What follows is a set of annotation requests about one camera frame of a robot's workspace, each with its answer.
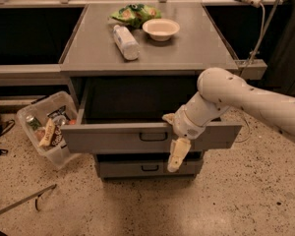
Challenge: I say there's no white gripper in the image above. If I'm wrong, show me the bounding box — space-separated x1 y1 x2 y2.
162 104 207 172

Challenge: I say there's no grey top drawer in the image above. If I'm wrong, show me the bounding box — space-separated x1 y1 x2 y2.
60 79 244 154

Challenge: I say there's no grey drawer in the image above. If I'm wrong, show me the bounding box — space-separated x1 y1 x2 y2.
60 79 244 154
95 159 203 179

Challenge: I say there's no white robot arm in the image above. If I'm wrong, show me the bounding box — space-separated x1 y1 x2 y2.
162 68 295 172

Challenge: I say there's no grey bottom drawer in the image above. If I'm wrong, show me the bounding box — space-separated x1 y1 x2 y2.
95 159 203 179

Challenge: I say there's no grey drawer cabinet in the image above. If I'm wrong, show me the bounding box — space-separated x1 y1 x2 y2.
58 2 239 182

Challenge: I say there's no clear plastic water bottle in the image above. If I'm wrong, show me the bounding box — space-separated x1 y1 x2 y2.
113 25 140 61

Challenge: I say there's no red apple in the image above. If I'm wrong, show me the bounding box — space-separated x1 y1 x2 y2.
68 119 77 125

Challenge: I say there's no white paper bowl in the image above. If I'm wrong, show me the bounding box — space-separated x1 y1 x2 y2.
143 19 180 41

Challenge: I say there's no brown snack bag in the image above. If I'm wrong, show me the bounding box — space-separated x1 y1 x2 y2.
50 126 63 147

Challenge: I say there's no green chip bag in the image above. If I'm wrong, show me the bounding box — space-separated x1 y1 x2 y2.
110 3 161 29

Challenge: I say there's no yellow snack box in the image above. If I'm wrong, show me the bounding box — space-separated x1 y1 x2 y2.
39 119 55 147

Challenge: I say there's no clear plastic storage bin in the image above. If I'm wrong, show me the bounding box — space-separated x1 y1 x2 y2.
17 91 77 169

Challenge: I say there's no metal rod on floor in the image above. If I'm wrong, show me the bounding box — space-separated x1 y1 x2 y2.
0 184 57 215

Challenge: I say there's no green soda can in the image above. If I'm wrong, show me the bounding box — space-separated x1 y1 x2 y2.
26 115 42 131

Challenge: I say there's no grey metal pole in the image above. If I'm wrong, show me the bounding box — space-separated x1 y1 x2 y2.
246 0 283 66

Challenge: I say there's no white cable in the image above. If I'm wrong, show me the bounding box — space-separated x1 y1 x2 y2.
234 2 266 144

